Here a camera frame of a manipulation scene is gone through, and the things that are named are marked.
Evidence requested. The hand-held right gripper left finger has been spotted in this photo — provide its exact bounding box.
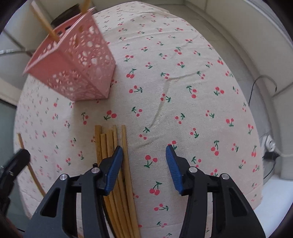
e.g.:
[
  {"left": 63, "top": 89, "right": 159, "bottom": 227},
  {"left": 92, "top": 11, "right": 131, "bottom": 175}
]
[{"left": 24, "top": 146, "right": 124, "bottom": 238}]

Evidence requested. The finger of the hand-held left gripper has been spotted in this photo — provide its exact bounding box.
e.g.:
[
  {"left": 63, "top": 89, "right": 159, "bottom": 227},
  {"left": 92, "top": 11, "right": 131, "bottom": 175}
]
[{"left": 10, "top": 149, "right": 31, "bottom": 175}]

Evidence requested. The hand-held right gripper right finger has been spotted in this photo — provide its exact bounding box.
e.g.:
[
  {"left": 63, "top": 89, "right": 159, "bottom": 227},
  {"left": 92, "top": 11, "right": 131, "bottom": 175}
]
[{"left": 165, "top": 145, "right": 267, "bottom": 238}]

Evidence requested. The pink perforated utensil basket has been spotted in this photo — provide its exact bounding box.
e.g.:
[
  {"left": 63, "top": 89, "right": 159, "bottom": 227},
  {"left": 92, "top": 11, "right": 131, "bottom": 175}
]
[{"left": 22, "top": 7, "right": 116, "bottom": 101}]

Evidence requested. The cherry print tablecloth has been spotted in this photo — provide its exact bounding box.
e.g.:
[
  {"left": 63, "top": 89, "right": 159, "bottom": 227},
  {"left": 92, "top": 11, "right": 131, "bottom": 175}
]
[{"left": 14, "top": 1, "right": 264, "bottom": 238}]

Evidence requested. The white power strip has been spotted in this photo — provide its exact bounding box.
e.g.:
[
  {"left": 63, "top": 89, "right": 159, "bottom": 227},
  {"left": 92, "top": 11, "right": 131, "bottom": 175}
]
[{"left": 262, "top": 135, "right": 279, "bottom": 152}]

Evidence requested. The brown trash bin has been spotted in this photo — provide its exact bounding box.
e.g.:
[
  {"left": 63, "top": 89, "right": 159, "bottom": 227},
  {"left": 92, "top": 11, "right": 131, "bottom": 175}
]
[{"left": 51, "top": 5, "right": 80, "bottom": 29}]

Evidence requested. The metal mop handle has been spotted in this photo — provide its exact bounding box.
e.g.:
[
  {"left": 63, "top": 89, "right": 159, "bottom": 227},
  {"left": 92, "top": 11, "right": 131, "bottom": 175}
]
[{"left": 0, "top": 47, "right": 34, "bottom": 56}]

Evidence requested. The thin black cable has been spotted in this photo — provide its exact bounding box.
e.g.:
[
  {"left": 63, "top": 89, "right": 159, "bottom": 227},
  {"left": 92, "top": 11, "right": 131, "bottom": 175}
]
[{"left": 249, "top": 75, "right": 278, "bottom": 108}]

